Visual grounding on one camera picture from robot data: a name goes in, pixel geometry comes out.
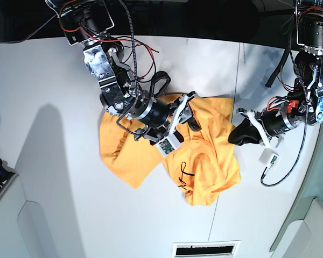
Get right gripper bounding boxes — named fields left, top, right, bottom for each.
left=129, top=98, right=201, bottom=143

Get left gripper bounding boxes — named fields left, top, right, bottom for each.
left=228, top=103, right=304, bottom=146

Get orange t-shirt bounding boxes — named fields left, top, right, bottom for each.
left=99, top=97, right=241, bottom=206

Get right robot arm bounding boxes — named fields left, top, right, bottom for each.
left=46, top=1, right=201, bottom=145

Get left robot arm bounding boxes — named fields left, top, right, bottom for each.
left=228, top=1, right=323, bottom=146

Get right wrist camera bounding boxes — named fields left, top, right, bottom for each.
left=156, top=134, right=181, bottom=157

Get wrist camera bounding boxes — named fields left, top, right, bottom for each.
left=156, top=134, right=181, bottom=157
left=258, top=148, right=280, bottom=168

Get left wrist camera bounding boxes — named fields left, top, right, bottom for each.
left=258, top=148, right=280, bottom=168

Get braided camera cable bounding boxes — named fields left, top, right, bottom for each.
left=115, top=0, right=141, bottom=130
left=260, top=48, right=317, bottom=188

